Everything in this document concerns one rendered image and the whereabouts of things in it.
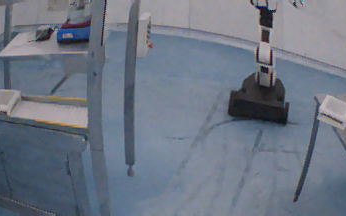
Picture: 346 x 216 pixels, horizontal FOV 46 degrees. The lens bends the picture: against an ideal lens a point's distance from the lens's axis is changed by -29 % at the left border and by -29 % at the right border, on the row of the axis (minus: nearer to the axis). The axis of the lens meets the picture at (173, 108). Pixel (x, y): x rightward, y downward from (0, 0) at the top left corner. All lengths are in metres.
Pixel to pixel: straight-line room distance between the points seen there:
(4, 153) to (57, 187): 0.45
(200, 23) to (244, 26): 0.54
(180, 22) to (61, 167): 3.71
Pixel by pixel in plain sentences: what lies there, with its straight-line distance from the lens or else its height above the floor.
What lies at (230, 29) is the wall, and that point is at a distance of 5.95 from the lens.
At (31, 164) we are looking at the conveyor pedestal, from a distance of 2.77.
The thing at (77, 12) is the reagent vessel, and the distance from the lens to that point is 2.31.
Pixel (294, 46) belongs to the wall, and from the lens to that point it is 5.89.
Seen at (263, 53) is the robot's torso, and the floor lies 0.61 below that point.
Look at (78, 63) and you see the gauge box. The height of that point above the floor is 1.12.
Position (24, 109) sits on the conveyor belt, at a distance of 2.72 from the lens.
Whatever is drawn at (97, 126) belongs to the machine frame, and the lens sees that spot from 2.32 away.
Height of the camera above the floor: 2.09
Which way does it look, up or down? 28 degrees down
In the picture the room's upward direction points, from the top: 3 degrees clockwise
